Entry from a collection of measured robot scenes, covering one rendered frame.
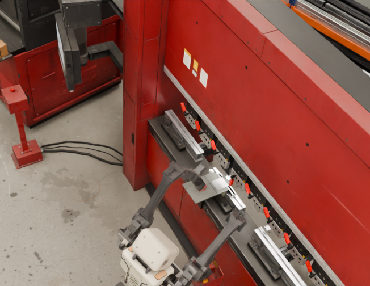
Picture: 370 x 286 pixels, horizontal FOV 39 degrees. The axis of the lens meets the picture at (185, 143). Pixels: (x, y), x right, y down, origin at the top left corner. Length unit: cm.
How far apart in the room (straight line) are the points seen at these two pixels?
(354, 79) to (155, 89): 183
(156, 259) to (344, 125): 120
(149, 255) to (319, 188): 96
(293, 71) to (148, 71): 150
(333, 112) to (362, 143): 19
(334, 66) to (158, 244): 127
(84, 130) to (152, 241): 262
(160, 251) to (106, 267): 157
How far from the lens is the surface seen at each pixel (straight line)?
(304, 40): 268
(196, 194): 351
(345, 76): 252
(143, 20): 348
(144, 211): 300
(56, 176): 489
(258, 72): 279
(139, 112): 401
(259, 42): 269
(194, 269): 288
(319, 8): 468
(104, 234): 449
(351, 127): 234
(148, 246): 283
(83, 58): 418
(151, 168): 441
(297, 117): 263
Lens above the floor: 377
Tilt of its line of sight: 47 degrees down
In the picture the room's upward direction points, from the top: 8 degrees clockwise
